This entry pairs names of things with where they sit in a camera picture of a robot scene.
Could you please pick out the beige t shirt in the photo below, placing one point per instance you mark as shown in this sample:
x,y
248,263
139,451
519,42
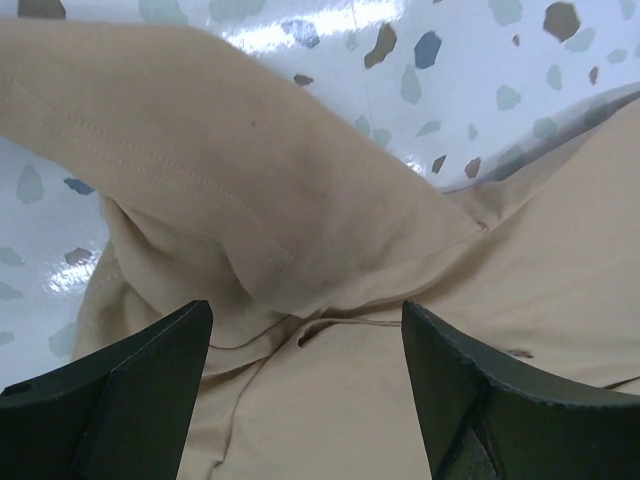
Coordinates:
x,y
221,181

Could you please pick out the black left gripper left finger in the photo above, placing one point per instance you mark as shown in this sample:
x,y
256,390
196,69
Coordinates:
x,y
122,412

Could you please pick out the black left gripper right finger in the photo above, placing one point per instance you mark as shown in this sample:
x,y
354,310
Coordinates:
x,y
486,415

